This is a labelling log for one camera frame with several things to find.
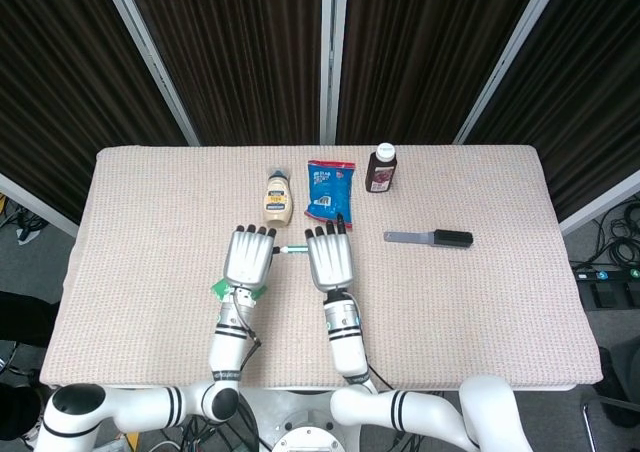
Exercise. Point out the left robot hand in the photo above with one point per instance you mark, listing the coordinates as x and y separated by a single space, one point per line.
247 259

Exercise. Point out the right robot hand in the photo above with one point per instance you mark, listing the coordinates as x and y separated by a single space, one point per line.
330 262

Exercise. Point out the green white marker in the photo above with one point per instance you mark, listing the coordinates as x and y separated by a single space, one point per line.
295 248

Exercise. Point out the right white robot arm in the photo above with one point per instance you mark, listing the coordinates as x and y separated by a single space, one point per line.
345 342

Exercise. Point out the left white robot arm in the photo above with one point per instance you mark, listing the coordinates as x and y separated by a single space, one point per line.
227 347

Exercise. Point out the dark brown syrup bottle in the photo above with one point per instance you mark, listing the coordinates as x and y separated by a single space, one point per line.
380 174

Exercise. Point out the green foil packet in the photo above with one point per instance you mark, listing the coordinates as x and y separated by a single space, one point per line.
219 289

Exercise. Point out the mayonnaise squeeze bottle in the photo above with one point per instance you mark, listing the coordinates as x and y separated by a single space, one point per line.
278 202

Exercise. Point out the blue snack bag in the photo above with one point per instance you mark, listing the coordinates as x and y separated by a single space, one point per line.
327 189

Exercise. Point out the grey brush black bristles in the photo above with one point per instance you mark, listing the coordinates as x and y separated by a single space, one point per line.
450 238

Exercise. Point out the beige woven tablecloth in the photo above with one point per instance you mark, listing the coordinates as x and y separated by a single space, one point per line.
450 312

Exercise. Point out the white robot torso base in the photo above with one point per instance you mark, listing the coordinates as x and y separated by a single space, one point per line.
305 422

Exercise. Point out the black trouser leg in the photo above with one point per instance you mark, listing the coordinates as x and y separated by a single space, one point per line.
22 317

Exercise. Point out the black power strip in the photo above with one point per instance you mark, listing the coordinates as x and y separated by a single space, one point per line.
607 274

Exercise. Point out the dark office chair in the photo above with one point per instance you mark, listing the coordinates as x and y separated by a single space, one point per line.
620 372

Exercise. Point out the white partition frame post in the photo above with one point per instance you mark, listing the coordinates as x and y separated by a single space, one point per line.
150 57
332 57
510 57
35 204
600 202

